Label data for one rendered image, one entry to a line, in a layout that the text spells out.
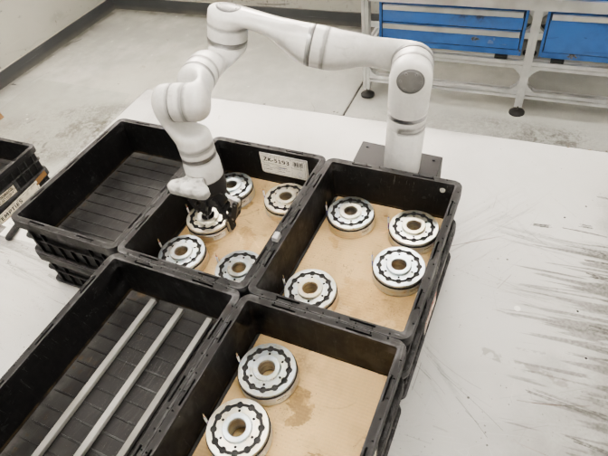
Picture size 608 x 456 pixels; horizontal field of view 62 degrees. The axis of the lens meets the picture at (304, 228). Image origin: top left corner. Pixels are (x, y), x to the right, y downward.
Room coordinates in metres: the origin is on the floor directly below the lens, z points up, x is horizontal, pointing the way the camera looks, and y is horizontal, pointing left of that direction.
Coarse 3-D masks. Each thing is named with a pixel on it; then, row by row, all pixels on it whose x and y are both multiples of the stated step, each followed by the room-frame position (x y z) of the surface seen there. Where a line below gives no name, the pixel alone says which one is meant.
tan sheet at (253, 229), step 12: (252, 180) 0.99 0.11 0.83; (264, 180) 0.98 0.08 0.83; (264, 192) 0.94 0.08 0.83; (252, 204) 0.90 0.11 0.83; (240, 216) 0.87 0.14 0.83; (252, 216) 0.86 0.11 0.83; (264, 216) 0.86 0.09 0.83; (240, 228) 0.83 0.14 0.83; (252, 228) 0.82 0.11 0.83; (264, 228) 0.82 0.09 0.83; (228, 240) 0.80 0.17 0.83; (240, 240) 0.79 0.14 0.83; (252, 240) 0.79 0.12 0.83; (264, 240) 0.78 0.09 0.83; (216, 252) 0.77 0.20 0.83; (228, 252) 0.76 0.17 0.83; (216, 264) 0.73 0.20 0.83
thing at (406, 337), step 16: (336, 160) 0.89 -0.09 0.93; (320, 176) 0.86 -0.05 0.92; (416, 176) 0.80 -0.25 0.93; (432, 176) 0.79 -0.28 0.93; (304, 208) 0.76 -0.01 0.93; (448, 208) 0.69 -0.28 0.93; (288, 224) 0.72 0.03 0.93; (448, 224) 0.65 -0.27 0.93; (272, 256) 0.64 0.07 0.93; (432, 256) 0.59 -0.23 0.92; (256, 272) 0.61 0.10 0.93; (432, 272) 0.55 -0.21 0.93; (256, 288) 0.57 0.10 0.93; (288, 304) 0.53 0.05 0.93; (304, 304) 0.52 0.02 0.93; (416, 304) 0.50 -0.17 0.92; (352, 320) 0.47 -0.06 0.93; (416, 320) 0.45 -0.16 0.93; (400, 336) 0.43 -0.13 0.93
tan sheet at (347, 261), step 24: (384, 216) 0.80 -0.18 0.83; (432, 216) 0.77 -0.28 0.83; (336, 240) 0.75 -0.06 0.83; (360, 240) 0.74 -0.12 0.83; (384, 240) 0.73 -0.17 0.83; (312, 264) 0.69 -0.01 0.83; (336, 264) 0.68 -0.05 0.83; (360, 264) 0.67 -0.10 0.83; (360, 288) 0.61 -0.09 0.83; (360, 312) 0.55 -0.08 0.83; (384, 312) 0.55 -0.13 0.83; (408, 312) 0.54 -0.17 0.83
